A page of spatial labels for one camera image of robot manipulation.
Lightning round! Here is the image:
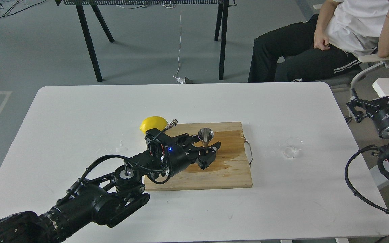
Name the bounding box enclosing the yellow lemon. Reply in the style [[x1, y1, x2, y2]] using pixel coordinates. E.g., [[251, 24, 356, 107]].
[[139, 116, 168, 135]]

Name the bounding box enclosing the black metal table frame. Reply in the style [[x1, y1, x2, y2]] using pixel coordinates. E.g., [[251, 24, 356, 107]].
[[53, 0, 234, 83]]

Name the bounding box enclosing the white hanging cable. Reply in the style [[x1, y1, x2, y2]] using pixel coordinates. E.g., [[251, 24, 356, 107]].
[[172, 5, 185, 84]]

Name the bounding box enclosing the seated person white shirt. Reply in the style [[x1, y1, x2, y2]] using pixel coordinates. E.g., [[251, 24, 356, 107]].
[[248, 0, 389, 83]]

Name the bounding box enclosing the clear glass measuring cup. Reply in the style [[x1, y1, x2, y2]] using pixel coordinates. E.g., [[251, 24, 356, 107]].
[[282, 136, 304, 159]]

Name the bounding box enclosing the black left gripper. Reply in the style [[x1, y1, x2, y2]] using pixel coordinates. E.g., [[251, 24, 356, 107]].
[[145, 129, 221, 177]]

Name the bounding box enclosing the wooden cutting board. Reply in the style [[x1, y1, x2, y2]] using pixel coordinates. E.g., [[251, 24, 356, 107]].
[[143, 121, 253, 192]]

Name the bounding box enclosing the steel double jigger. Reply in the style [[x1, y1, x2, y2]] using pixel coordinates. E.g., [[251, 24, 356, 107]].
[[197, 128, 214, 147]]

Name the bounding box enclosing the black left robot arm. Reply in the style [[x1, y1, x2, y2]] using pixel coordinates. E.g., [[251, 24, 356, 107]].
[[0, 128, 221, 243]]

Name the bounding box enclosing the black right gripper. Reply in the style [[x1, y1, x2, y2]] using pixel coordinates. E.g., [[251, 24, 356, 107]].
[[347, 96, 389, 139]]

